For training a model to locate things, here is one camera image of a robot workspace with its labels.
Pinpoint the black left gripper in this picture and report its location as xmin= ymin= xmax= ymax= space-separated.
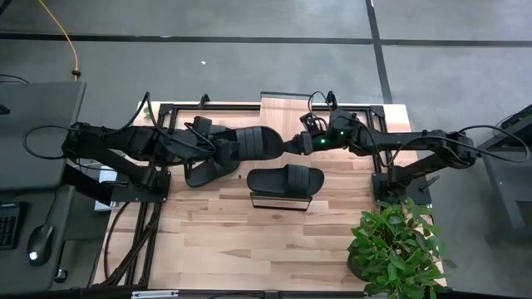
xmin=181 ymin=131 xmax=242 ymax=167

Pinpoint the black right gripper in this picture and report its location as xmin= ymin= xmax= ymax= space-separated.
xmin=283 ymin=129 xmax=333 ymax=156

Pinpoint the white box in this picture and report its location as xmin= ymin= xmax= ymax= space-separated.
xmin=94 ymin=171 xmax=119 ymax=213

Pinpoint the potted green plant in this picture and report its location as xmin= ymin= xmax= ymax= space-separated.
xmin=346 ymin=196 xmax=459 ymax=299

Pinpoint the grey desk panel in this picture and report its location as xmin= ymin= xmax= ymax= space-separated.
xmin=0 ymin=81 xmax=87 ymax=191

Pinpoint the black computer mouse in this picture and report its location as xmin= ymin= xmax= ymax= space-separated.
xmin=27 ymin=224 xmax=55 ymax=267

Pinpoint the dark metal side table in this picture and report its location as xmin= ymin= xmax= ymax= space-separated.
xmin=459 ymin=103 xmax=532 ymax=246

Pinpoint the black keyboard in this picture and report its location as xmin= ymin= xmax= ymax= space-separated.
xmin=0 ymin=202 xmax=28 ymax=251

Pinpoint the grey side desk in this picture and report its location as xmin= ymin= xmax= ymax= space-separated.
xmin=0 ymin=184 xmax=76 ymax=294

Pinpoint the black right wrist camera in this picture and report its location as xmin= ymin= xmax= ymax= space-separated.
xmin=300 ymin=111 xmax=330 ymax=134

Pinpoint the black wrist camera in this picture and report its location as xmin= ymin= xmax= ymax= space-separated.
xmin=300 ymin=111 xmax=330 ymax=134
xmin=192 ymin=115 xmax=214 ymax=136

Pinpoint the wooden shelf with metal frame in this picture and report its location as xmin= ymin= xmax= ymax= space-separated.
xmin=249 ymin=91 xmax=314 ymax=212

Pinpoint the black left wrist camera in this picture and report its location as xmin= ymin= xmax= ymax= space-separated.
xmin=192 ymin=115 xmax=214 ymax=136

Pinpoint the black metal table frame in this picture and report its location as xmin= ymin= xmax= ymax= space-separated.
xmin=98 ymin=101 xmax=394 ymax=288

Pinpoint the black loose cable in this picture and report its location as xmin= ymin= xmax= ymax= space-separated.
xmin=103 ymin=201 xmax=132 ymax=280

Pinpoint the silver metal bracket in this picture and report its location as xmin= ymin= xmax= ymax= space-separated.
xmin=131 ymin=290 xmax=180 ymax=299

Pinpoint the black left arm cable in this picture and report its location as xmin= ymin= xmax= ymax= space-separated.
xmin=22 ymin=91 xmax=217 ymax=161

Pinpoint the yellow cable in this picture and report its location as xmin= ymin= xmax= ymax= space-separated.
xmin=38 ymin=0 xmax=81 ymax=82

